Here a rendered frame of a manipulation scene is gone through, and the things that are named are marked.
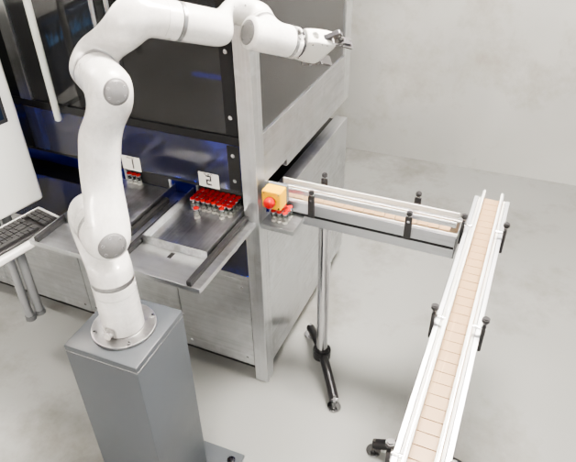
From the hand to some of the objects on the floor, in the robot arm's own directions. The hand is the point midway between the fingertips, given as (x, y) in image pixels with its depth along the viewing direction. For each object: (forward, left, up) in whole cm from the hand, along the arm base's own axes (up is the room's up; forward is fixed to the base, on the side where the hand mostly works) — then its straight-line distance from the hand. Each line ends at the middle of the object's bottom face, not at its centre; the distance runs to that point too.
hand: (337, 52), depth 165 cm
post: (+1, +30, -153) cm, 156 cm away
